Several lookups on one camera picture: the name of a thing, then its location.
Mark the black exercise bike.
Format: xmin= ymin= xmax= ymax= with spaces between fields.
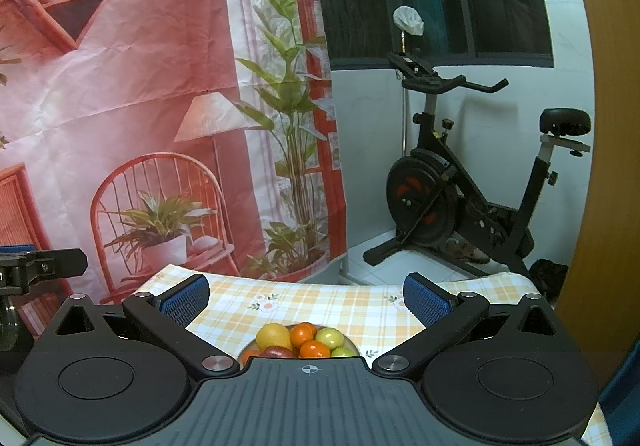
xmin=363 ymin=52 xmax=592 ymax=279

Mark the wooden door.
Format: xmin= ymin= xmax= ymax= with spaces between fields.
xmin=552 ymin=0 xmax=640 ymax=357

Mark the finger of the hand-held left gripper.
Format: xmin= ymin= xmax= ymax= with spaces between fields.
xmin=0 ymin=244 xmax=89 ymax=297

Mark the black bag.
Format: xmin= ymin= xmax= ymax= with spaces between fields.
xmin=530 ymin=260 xmax=569 ymax=302

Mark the white cloth cover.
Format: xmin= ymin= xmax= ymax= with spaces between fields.
xmin=393 ymin=7 xmax=425 ymax=36

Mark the thin metal pole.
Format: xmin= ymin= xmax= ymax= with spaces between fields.
xmin=400 ymin=33 xmax=409 ymax=162

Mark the yellow-green apple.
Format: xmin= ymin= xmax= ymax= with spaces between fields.
xmin=315 ymin=327 xmax=346 ymax=349

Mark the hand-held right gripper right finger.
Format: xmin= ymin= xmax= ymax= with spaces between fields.
xmin=372 ymin=272 xmax=568 ymax=376

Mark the plaid floral tablecloth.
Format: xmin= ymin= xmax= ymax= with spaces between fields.
xmin=102 ymin=263 xmax=613 ymax=446

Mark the yellow lemon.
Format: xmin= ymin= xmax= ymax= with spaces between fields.
xmin=255 ymin=322 xmax=293 ymax=351

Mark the printed pink wall backdrop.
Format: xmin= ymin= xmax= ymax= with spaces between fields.
xmin=0 ymin=0 xmax=348 ymax=342

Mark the brown sandal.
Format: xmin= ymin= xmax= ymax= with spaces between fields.
xmin=442 ymin=238 xmax=491 ymax=264

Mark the orange tangerine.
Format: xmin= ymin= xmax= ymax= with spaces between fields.
xmin=290 ymin=322 xmax=318 ymax=344
xmin=300 ymin=340 xmax=332 ymax=359

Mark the dark teal cloth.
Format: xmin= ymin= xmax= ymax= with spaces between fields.
xmin=597 ymin=361 xmax=640 ymax=446

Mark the beige plate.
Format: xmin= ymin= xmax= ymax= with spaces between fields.
xmin=236 ymin=323 xmax=362 ymax=369

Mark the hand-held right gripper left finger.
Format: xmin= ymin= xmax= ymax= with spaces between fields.
xmin=42 ymin=274 xmax=240 ymax=377

